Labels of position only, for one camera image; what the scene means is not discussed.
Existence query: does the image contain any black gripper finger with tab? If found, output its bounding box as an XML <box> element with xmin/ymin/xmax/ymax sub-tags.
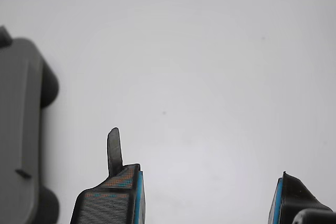
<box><xmin>69</xmin><ymin>126</ymin><xmax>146</xmax><ymax>224</ymax></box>

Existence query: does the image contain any grey frame holder plate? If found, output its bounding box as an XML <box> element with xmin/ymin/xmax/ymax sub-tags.
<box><xmin>0</xmin><ymin>25</ymin><xmax>60</xmax><ymax>224</ymax></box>

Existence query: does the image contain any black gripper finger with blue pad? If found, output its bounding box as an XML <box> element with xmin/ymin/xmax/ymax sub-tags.
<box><xmin>268</xmin><ymin>170</ymin><xmax>333</xmax><ymax>224</ymax></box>

